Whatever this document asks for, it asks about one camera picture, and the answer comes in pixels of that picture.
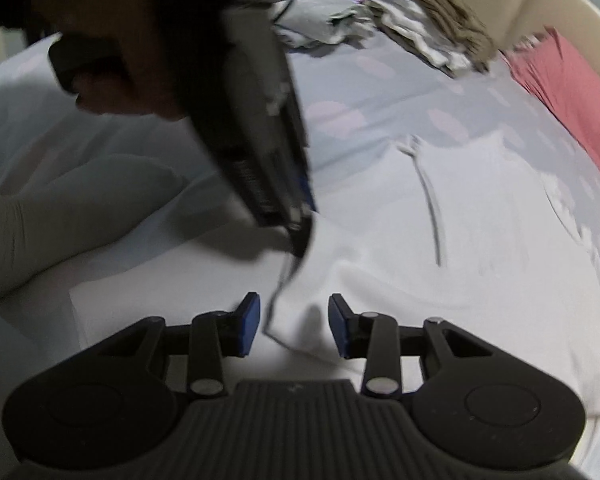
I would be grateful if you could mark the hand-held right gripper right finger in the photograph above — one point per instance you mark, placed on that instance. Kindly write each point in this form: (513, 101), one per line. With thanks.
(340, 325)

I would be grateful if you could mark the polka dot bed sheet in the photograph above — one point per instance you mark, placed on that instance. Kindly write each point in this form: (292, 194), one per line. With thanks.
(370, 90)

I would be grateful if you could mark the pink pillow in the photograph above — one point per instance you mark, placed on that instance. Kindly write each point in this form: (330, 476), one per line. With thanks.
(575, 90)

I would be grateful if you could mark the folded white grey cloth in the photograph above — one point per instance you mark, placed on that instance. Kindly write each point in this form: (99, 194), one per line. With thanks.
(340, 25)

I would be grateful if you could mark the pale cloth bundle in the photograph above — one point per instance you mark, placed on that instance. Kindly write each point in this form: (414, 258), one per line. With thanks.
(55, 215)

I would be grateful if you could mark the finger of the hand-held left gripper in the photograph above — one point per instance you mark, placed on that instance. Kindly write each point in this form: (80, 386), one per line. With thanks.
(300, 242)

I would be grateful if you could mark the white long-sleeve sweater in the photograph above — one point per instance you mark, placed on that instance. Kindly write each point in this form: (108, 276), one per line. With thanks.
(480, 260)

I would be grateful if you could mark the striped folded cloth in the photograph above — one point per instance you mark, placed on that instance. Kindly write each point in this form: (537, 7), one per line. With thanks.
(440, 15)

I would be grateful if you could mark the person's left hand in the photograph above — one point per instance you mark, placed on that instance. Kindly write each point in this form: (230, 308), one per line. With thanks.
(130, 20)

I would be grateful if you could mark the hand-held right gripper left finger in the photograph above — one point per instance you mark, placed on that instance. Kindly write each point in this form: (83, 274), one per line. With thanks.
(247, 325)

